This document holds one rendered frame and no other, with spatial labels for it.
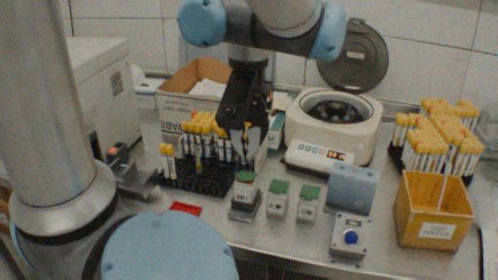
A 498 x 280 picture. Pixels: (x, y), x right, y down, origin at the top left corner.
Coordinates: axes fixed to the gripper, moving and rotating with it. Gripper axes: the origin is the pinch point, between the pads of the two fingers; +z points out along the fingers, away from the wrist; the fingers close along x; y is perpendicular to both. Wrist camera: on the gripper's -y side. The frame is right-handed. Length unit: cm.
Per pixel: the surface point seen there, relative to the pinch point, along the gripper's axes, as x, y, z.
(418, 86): -41, 56, 2
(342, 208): -20.6, 4.0, 12.2
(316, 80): -7, 56, 5
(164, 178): 20.6, 1.5, 11.0
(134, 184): 25.0, -4.6, 9.2
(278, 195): -7.1, -0.8, 7.6
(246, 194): -0.7, -2.3, 7.6
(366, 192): -24.7, 3.5, 6.5
